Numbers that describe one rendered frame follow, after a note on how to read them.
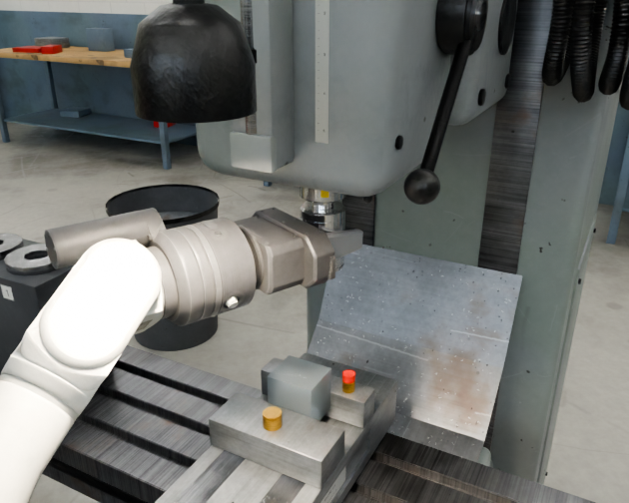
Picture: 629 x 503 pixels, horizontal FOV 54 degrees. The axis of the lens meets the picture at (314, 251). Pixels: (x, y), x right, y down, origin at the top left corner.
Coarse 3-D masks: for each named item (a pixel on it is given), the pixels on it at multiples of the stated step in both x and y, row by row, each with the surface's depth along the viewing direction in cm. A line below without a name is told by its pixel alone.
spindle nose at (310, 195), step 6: (300, 192) 63; (306, 192) 61; (312, 192) 61; (318, 192) 61; (330, 192) 61; (306, 198) 62; (312, 198) 61; (318, 198) 61; (324, 198) 61; (330, 198) 61; (336, 198) 61; (342, 198) 62
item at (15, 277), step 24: (0, 240) 98; (24, 240) 101; (0, 264) 92; (24, 264) 89; (48, 264) 89; (0, 288) 89; (24, 288) 86; (48, 288) 88; (0, 312) 91; (24, 312) 89; (0, 336) 94; (0, 360) 96
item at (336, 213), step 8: (304, 208) 63; (312, 208) 63; (336, 208) 63; (344, 208) 64; (304, 216) 63; (312, 216) 62; (320, 216) 62; (328, 216) 62; (336, 216) 62; (344, 216) 64
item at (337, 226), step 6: (306, 222) 63; (312, 222) 62; (336, 222) 62; (342, 222) 63; (318, 228) 62; (324, 228) 62; (330, 228) 62; (336, 228) 63; (342, 228) 64; (342, 258) 65; (336, 264) 64; (342, 264) 66; (336, 270) 65
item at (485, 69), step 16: (496, 0) 64; (512, 0) 68; (496, 16) 65; (512, 16) 70; (496, 32) 66; (512, 32) 72; (480, 48) 62; (496, 48) 68; (480, 64) 63; (496, 64) 69; (464, 80) 62; (480, 80) 64; (496, 80) 71; (464, 96) 63; (480, 96) 64; (496, 96) 72; (464, 112) 64; (480, 112) 68
